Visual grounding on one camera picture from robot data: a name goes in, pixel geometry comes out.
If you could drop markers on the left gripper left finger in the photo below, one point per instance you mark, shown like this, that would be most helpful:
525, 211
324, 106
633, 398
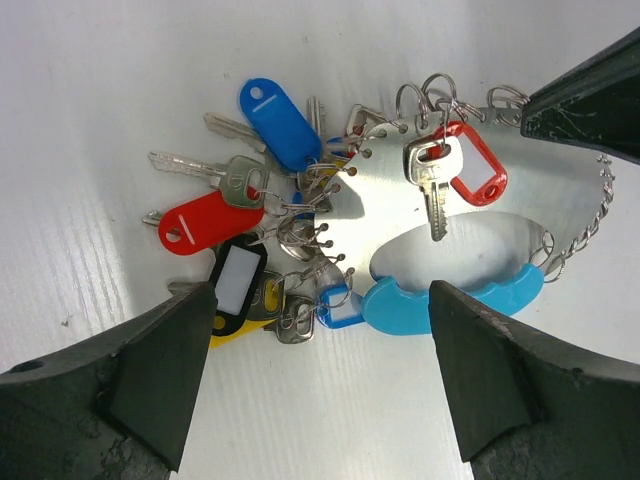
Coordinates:
117, 405

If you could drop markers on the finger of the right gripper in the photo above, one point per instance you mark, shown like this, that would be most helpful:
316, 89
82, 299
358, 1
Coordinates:
595, 105

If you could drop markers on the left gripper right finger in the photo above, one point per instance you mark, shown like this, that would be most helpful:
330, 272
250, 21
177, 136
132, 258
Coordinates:
527, 405

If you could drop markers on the metal keyring plate with keys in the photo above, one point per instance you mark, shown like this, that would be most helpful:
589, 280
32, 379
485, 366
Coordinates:
295, 234

